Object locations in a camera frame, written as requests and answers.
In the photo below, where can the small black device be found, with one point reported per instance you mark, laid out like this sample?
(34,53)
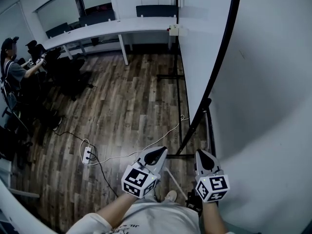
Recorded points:
(195,199)

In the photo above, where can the white power strip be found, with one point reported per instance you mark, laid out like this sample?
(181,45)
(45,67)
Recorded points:
(87,155)

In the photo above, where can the small white box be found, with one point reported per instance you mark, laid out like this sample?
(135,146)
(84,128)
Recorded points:
(180,1)

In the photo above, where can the white table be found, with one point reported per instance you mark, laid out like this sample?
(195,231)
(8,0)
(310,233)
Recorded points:
(14,213)

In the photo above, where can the person's beige shoe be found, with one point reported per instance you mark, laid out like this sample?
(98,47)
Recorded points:
(171,195)

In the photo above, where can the dark desk partition panel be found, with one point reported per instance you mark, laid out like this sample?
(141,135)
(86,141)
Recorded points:
(97,18)
(58,30)
(156,11)

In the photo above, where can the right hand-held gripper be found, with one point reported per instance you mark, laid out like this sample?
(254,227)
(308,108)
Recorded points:
(212,188)

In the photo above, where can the person's right forearm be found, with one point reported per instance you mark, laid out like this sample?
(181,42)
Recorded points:
(212,218)

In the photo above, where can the person's white shirt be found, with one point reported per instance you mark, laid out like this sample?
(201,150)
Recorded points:
(158,220)

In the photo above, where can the beige box with red button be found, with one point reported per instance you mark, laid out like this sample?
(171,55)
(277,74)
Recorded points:
(175,29)

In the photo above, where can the long white desk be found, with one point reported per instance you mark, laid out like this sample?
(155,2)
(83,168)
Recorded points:
(109,28)

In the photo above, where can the thin white stick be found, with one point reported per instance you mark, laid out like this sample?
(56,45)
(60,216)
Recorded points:
(176,185)

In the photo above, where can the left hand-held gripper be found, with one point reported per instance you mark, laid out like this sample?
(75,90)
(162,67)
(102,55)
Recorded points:
(137,183)

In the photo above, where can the person's left forearm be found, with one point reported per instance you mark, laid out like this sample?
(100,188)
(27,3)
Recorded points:
(119,208)

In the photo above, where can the grey door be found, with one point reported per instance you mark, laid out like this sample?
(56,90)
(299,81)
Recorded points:
(234,230)

